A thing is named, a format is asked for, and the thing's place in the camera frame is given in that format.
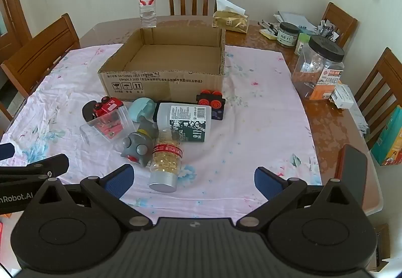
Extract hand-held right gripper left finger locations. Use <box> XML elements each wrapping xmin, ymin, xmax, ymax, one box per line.
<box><xmin>31</xmin><ymin>164</ymin><xmax>153</xmax><ymax>231</ymax></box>

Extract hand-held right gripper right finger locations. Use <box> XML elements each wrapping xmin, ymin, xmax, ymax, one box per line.
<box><xmin>236</xmin><ymin>167</ymin><xmax>359</xmax><ymax>230</ymax></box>

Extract wooden door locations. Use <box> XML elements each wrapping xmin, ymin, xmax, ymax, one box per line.
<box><xmin>0</xmin><ymin>0</ymin><xmax>32</xmax><ymax>62</ymax></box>

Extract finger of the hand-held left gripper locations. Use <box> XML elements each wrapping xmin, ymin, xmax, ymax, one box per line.
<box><xmin>0</xmin><ymin>154</ymin><xmax>70</xmax><ymax>184</ymax></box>
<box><xmin>0</xmin><ymin>143</ymin><xmax>15</xmax><ymax>160</ymax></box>

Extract clear water bottle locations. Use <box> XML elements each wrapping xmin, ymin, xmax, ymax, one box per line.
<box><xmin>139</xmin><ymin>0</ymin><xmax>157</xmax><ymax>29</ymax></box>

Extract stack of white papers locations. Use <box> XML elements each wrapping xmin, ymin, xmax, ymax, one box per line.
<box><xmin>273</xmin><ymin>11</ymin><xmax>318</xmax><ymax>34</ymax></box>

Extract small white box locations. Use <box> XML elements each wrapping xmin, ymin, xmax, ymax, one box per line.
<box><xmin>330</xmin><ymin>83</ymin><xmax>357</xmax><ymax>109</ymax></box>

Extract clear plastic container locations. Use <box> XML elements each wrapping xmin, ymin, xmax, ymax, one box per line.
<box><xmin>80</xmin><ymin>107</ymin><xmax>137</xmax><ymax>144</ymax></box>

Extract teal printed box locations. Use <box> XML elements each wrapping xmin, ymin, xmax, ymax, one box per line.
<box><xmin>371</xmin><ymin>105</ymin><xmax>402</xmax><ymax>166</ymax></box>

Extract light blue plastic case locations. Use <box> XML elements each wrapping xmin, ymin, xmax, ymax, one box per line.
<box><xmin>129</xmin><ymin>97</ymin><xmax>157</xmax><ymax>123</ymax></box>

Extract gold tissue pack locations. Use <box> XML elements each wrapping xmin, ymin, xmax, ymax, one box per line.
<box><xmin>212</xmin><ymin>0</ymin><xmax>249</xmax><ymax>34</ymax></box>

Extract grey toy figure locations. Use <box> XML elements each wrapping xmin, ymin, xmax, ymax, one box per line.
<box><xmin>122</xmin><ymin>118</ymin><xmax>159</xmax><ymax>168</ymax></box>

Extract cardboard box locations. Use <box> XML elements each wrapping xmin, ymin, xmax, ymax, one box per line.
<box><xmin>97</xmin><ymin>27</ymin><xmax>227</xmax><ymax>102</ymax></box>

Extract black toy orange wheels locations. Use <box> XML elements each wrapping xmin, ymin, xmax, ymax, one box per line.
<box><xmin>195</xmin><ymin>89</ymin><xmax>226</xmax><ymax>121</ymax></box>

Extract green lid spice bottle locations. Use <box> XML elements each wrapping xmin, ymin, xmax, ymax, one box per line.
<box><xmin>294</xmin><ymin>32</ymin><xmax>311</xmax><ymax>55</ymax></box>

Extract holder with paper scraps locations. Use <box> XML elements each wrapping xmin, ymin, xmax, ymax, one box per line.
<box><xmin>316</xmin><ymin>20</ymin><xmax>340</xmax><ymax>42</ymax></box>

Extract white bottle dark label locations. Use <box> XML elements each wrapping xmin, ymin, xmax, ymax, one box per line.
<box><xmin>153</xmin><ymin>101</ymin><xmax>212</xmax><ymax>142</ymax></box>

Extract large clear jar black lid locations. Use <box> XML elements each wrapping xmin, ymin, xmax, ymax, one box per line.
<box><xmin>291</xmin><ymin>35</ymin><xmax>345</xmax><ymax>101</ymax></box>

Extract red toy car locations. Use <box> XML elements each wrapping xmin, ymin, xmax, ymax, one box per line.
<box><xmin>93</xmin><ymin>96</ymin><xmax>124</xmax><ymax>118</ymax></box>

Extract black oval brush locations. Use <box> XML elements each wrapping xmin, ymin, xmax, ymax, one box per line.
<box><xmin>82</xmin><ymin>100</ymin><xmax>102</xmax><ymax>124</ymax></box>

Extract glass jar dark lid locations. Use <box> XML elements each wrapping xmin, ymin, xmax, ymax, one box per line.
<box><xmin>277</xmin><ymin>22</ymin><xmax>300</xmax><ymax>48</ymax></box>

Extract floral pink cloth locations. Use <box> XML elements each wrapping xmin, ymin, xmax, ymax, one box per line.
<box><xmin>0</xmin><ymin>43</ymin><xmax>322</xmax><ymax>225</ymax></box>

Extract phone with red case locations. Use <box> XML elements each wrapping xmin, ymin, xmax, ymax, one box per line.
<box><xmin>334</xmin><ymin>144</ymin><xmax>368</xmax><ymax>212</ymax></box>

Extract yellow capsule bottle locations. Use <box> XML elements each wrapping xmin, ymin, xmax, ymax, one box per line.
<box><xmin>149</xmin><ymin>128</ymin><xmax>184</xmax><ymax>193</ymax></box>

